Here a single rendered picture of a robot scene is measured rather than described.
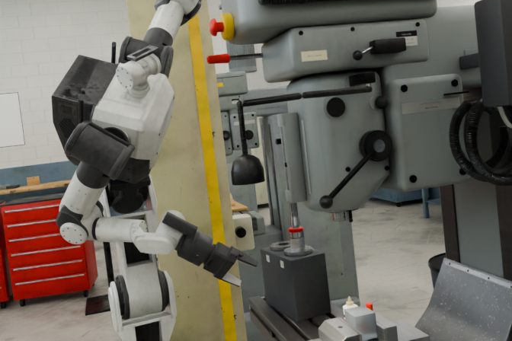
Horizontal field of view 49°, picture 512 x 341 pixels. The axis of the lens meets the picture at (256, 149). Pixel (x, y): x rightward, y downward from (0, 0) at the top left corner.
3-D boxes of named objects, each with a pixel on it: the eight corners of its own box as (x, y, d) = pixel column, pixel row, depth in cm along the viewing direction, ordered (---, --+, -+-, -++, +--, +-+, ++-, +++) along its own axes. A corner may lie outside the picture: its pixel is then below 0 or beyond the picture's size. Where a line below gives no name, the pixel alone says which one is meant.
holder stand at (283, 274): (297, 322, 169) (289, 256, 168) (265, 304, 189) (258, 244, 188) (331, 312, 174) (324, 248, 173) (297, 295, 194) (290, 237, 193)
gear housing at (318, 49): (294, 74, 120) (289, 26, 120) (263, 84, 144) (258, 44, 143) (433, 60, 129) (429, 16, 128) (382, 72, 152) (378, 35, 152)
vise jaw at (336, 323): (340, 356, 126) (337, 339, 126) (318, 337, 138) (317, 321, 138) (363, 350, 128) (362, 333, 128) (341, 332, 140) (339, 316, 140)
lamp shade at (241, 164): (225, 185, 123) (222, 157, 123) (246, 180, 129) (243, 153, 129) (251, 185, 119) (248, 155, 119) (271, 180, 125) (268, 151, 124)
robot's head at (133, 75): (115, 87, 156) (116, 62, 149) (142, 73, 162) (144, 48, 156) (132, 100, 153) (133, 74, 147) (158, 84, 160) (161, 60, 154)
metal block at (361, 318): (357, 342, 131) (354, 317, 131) (346, 333, 137) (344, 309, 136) (378, 337, 132) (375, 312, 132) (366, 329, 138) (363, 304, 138)
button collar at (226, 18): (226, 37, 126) (223, 11, 126) (221, 42, 132) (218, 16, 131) (235, 36, 126) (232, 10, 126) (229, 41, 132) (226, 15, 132)
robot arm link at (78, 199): (43, 230, 160) (66, 182, 146) (65, 200, 170) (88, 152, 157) (80, 249, 162) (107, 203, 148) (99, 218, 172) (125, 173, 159)
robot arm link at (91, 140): (60, 172, 148) (76, 138, 139) (75, 152, 155) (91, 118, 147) (100, 194, 149) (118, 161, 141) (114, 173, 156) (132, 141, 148)
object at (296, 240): (305, 246, 178) (302, 228, 178) (305, 250, 174) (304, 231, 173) (289, 248, 178) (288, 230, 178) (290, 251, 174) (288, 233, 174)
